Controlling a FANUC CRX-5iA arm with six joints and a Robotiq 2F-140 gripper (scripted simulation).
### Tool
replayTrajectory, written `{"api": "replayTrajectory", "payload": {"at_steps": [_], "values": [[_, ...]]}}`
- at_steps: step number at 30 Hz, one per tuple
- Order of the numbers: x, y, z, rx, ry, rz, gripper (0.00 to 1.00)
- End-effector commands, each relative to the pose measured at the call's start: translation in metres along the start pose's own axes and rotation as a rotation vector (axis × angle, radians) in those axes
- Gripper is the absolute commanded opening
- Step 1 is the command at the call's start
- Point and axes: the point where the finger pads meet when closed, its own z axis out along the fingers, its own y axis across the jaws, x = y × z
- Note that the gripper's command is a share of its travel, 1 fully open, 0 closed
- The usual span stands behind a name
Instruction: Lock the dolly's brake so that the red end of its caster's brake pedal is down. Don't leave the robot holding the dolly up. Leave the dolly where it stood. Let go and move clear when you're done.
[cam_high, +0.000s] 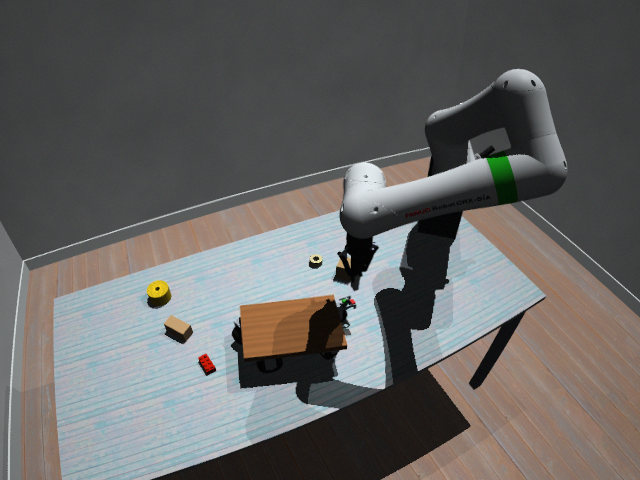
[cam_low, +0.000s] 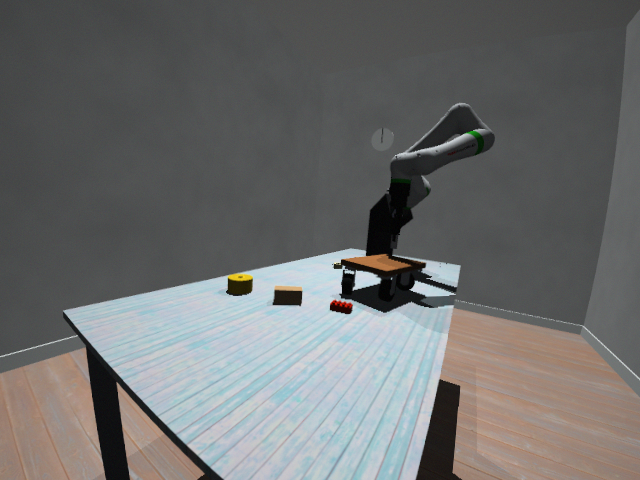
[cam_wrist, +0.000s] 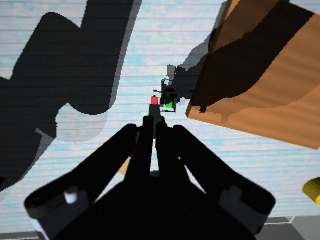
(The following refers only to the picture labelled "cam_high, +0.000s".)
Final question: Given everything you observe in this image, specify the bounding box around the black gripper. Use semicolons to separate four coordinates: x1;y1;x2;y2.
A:
337;233;379;291

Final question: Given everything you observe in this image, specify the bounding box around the yellow short cylinder with center hole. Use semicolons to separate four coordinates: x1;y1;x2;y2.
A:
147;280;171;306

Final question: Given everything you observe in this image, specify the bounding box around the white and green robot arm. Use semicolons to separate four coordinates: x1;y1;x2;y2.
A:
339;69;568;239

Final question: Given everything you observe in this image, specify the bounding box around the tan cardboard box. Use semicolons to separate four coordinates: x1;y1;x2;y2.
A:
336;257;351;282

